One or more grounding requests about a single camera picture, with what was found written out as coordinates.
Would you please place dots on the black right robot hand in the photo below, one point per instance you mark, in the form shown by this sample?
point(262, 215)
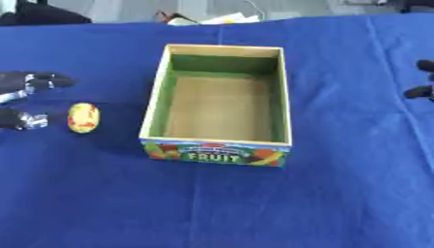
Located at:
point(424, 90)

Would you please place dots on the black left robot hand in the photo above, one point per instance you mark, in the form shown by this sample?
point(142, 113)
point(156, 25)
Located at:
point(22, 84)

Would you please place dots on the cardboard box with green inside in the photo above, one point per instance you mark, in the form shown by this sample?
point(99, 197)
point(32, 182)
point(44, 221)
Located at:
point(220, 106)

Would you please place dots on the yellow and red toy fruit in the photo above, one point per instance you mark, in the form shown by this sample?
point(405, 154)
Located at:
point(83, 117)

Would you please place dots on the black bag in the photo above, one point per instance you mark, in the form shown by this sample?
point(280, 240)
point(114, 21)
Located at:
point(39, 14)

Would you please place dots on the red and black tool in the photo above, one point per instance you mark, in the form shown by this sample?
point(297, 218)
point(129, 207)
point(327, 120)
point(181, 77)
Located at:
point(172, 16)

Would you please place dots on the white and yellow paper pile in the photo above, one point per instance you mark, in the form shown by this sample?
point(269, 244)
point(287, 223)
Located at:
point(220, 19)

